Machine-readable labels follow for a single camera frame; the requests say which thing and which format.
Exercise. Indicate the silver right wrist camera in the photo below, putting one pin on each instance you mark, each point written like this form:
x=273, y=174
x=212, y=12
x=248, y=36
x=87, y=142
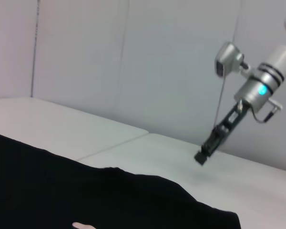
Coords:
x=228, y=57

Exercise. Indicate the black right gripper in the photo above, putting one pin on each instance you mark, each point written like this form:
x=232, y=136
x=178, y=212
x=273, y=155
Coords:
x=231, y=121

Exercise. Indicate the white and silver right arm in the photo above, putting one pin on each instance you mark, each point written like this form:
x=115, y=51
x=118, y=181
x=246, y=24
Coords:
x=276, y=62

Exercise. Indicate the black shirt with FREE print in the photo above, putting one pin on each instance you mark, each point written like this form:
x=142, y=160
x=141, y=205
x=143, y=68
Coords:
x=62, y=190

